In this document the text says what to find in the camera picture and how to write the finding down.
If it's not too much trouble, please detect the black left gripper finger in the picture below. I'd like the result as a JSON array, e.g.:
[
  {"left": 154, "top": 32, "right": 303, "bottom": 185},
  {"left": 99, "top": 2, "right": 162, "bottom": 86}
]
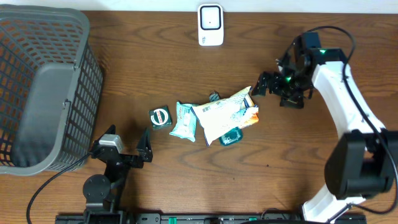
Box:
[
  {"left": 98, "top": 124, "right": 116, "bottom": 143},
  {"left": 136, "top": 128, "right": 153, "bottom": 162}
]

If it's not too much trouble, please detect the orange small sachet packet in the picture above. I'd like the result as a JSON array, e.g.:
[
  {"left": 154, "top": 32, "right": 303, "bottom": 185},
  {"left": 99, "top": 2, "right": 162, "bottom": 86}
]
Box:
[{"left": 238, "top": 94, "right": 259, "bottom": 129}]

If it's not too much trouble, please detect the green Zam-Buk ointment tin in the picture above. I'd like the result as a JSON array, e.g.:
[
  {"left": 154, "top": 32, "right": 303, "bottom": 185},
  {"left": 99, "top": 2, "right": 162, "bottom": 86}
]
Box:
[{"left": 149, "top": 106, "right": 172, "bottom": 130}]

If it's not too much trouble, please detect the mint green wipes pack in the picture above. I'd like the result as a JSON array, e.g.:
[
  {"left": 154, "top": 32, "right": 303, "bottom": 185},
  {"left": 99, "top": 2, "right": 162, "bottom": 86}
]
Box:
[{"left": 169, "top": 101, "right": 197, "bottom": 142}]

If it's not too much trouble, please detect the yellow red snack bag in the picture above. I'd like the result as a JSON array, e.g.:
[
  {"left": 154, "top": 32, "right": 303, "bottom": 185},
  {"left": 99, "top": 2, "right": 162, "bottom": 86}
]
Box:
[{"left": 192, "top": 86, "right": 252, "bottom": 146}]

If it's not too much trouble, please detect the teal Listerine mouthwash bottle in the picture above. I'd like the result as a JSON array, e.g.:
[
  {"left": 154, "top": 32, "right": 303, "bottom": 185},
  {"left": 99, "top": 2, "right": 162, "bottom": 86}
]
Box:
[{"left": 209, "top": 91, "right": 243, "bottom": 146}]

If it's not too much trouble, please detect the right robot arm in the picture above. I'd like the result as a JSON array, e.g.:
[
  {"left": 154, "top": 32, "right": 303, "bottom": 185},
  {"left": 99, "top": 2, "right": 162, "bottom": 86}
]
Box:
[{"left": 252, "top": 29, "right": 397, "bottom": 223}]

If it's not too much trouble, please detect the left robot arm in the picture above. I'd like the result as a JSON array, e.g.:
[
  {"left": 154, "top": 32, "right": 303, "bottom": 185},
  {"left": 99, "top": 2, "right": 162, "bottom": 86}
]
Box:
[{"left": 83, "top": 125, "right": 153, "bottom": 213}]

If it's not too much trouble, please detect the white barcode scanner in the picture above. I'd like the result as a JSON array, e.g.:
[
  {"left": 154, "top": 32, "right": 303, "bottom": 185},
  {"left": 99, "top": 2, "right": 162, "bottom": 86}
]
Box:
[{"left": 197, "top": 4, "right": 224, "bottom": 47}]

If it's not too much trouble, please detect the grey plastic shopping basket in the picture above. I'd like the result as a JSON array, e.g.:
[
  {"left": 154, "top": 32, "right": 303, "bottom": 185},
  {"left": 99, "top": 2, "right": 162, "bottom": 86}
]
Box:
[{"left": 1, "top": 4, "right": 103, "bottom": 176}]

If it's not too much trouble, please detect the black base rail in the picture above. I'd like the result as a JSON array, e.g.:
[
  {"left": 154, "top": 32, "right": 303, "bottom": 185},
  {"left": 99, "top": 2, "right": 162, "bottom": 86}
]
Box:
[{"left": 55, "top": 210, "right": 368, "bottom": 224}]

